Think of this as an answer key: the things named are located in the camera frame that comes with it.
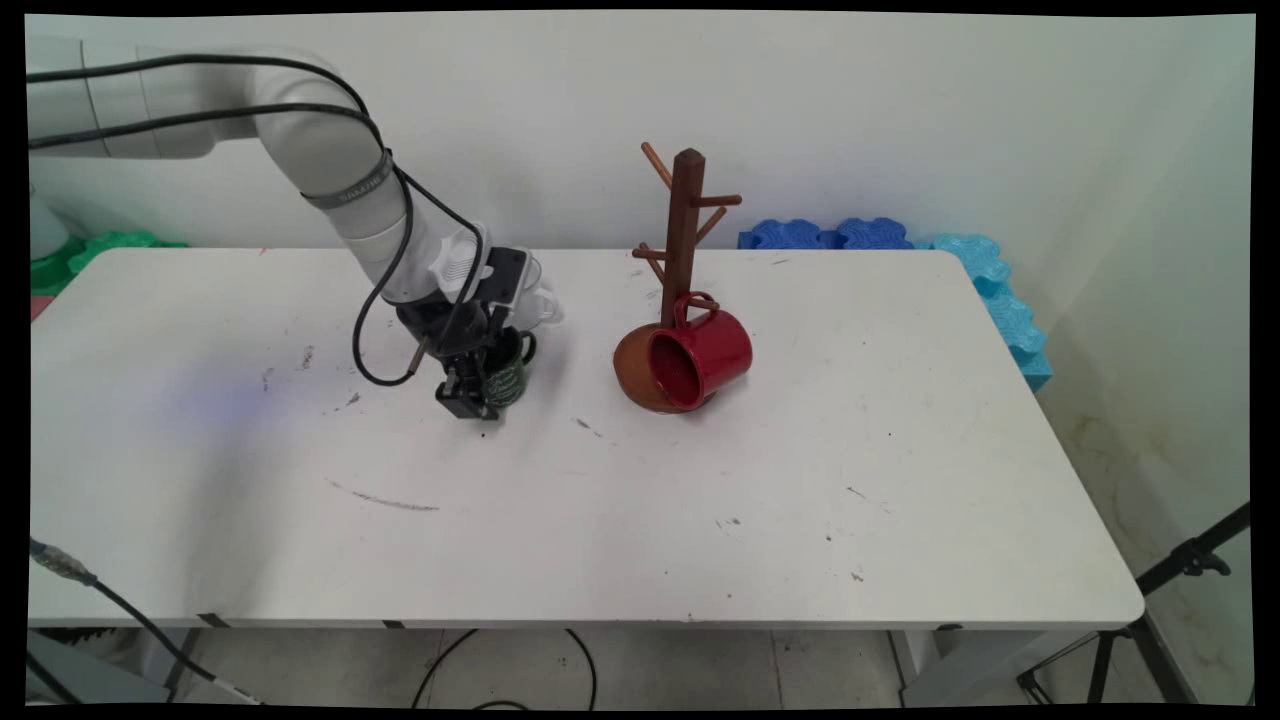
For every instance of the black tripod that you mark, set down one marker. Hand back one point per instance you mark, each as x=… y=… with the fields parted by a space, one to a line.
x=1170 y=570

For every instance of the green enamel mug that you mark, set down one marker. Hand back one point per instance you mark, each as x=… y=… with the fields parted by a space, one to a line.
x=512 y=382

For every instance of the light blue foam mat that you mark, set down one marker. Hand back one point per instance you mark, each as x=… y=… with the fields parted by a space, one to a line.
x=1010 y=310

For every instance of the grey table leg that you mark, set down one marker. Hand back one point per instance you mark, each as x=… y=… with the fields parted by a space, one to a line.
x=182 y=660
x=915 y=665

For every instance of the red foam mat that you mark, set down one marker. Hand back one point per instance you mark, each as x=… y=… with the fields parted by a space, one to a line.
x=36 y=306

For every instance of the brown wooden mug tree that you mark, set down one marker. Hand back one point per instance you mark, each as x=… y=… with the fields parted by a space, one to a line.
x=686 y=220

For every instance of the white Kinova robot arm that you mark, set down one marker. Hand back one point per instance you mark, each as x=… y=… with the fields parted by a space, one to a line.
x=320 y=150

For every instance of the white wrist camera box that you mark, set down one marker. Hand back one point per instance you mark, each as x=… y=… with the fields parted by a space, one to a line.
x=460 y=262

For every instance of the dark blue foam mat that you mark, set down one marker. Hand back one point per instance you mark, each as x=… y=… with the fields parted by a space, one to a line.
x=800 y=235

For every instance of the green foam mat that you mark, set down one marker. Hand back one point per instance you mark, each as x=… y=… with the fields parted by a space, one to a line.
x=100 y=250

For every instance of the white enamel mug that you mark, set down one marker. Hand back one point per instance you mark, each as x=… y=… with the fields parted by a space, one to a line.
x=546 y=306

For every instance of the red enamel mug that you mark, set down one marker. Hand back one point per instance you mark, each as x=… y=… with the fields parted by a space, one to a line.
x=715 y=355

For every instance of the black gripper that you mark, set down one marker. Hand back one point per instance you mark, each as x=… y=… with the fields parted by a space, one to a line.
x=450 y=330

